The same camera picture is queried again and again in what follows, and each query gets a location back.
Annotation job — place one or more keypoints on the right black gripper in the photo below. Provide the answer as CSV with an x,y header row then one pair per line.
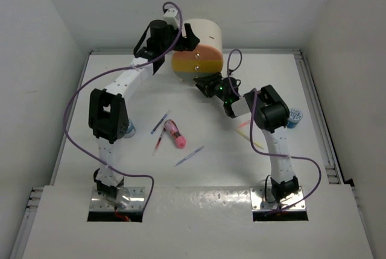
x,y
201,82

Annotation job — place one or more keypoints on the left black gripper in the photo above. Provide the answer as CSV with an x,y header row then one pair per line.
x,y
187,43

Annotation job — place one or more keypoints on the cream three-drawer storage cabinet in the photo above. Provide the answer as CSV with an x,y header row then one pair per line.
x,y
207,58

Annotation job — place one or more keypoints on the pink glue stick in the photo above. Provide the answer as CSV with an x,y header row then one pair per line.
x,y
171,127

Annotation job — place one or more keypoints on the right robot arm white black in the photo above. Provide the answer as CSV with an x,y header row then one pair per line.
x,y
269,113

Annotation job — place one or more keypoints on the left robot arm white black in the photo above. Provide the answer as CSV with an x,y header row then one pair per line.
x,y
108,117

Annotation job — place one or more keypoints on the pink orange highlighter pen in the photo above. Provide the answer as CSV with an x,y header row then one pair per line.
x,y
244,124

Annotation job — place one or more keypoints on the blue pen lower centre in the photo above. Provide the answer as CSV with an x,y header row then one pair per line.
x,y
189,156

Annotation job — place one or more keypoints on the blue pen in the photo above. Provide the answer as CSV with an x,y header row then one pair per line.
x,y
189,156
160,122

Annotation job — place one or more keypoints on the blue pen upper left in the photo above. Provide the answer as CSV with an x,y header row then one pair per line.
x,y
160,122

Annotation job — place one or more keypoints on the red pen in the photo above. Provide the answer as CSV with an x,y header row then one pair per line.
x,y
158,142

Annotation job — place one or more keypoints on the yellow highlighter pen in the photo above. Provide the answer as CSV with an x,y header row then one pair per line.
x,y
245,136

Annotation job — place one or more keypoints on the blue tape roll left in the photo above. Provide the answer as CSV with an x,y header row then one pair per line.
x,y
130,129

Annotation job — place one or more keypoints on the blue tape roll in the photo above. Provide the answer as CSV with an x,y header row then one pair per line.
x,y
130,129
295,116

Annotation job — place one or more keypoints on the blue tape roll right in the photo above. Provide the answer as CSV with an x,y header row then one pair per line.
x,y
295,116

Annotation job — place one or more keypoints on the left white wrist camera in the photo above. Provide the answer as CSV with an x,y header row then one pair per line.
x,y
172,17

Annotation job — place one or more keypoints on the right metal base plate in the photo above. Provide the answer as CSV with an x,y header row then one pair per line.
x,y
262,200

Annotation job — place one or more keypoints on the metal base plate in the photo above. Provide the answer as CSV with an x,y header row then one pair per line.
x,y
262,200
128,199

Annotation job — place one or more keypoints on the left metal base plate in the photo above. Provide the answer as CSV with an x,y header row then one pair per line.
x,y
128,199

